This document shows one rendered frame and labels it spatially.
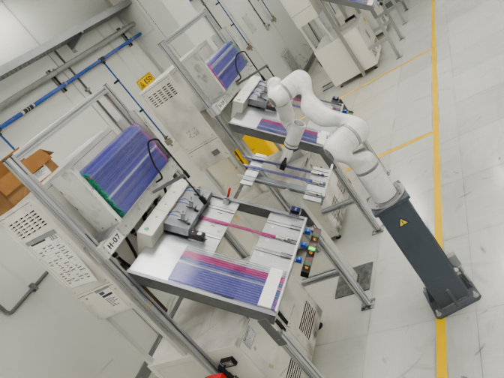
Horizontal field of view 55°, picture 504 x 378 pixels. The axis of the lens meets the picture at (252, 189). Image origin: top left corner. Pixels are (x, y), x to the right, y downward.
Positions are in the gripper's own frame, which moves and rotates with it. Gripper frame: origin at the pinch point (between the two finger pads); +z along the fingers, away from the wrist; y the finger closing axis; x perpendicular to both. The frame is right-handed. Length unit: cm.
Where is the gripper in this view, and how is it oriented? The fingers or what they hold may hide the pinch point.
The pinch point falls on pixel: (283, 166)
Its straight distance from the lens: 291.9
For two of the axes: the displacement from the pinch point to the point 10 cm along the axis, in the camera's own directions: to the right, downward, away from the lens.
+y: -2.8, 5.6, -7.8
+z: -2.5, 7.4, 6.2
